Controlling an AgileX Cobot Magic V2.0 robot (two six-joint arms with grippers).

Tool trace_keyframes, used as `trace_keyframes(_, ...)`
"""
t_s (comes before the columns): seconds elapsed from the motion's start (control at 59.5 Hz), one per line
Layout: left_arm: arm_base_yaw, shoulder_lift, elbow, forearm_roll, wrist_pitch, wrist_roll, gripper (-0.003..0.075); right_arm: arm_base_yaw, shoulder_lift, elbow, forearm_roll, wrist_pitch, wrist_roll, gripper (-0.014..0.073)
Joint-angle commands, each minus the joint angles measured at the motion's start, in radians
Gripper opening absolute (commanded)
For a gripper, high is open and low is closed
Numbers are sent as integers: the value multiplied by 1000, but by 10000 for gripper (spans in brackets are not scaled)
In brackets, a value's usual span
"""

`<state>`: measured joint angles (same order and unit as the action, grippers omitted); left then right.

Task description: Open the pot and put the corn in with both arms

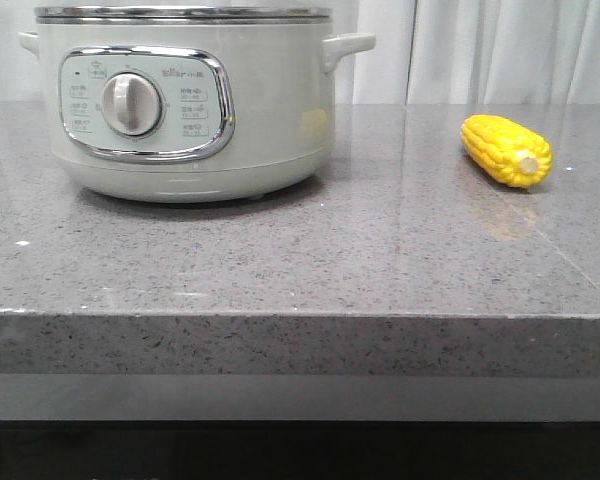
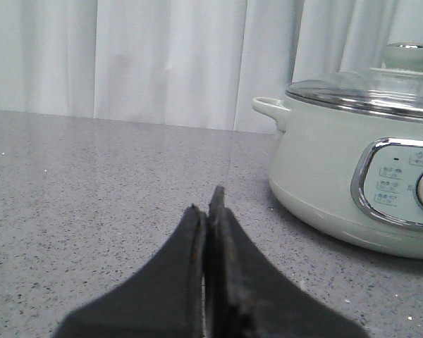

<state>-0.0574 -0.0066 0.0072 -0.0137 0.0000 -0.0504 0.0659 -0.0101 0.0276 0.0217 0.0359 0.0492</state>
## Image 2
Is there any pale green electric cooking pot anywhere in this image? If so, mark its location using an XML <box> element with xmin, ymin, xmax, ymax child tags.
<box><xmin>252</xmin><ymin>97</ymin><xmax>423</xmax><ymax>259</ymax></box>

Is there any white curtain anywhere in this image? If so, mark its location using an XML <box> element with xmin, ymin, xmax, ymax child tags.
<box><xmin>0</xmin><ymin>1</ymin><xmax>423</xmax><ymax>132</ymax></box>

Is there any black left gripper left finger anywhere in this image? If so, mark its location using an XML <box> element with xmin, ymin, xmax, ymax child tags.
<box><xmin>54</xmin><ymin>206</ymin><xmax>207</xmax><ymax>337</ymax></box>

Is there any glass pot lid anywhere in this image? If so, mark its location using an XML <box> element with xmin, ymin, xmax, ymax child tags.
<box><xmin>286</xmin><ymin>42</ymin><xmax>423</xmax><ymax>123</ymax></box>

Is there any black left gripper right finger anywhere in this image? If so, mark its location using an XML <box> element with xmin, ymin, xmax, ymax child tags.
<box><xmin>204</xmin><ymin>186</ymin><xmax>368</xmax><ymax>337</ymax></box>

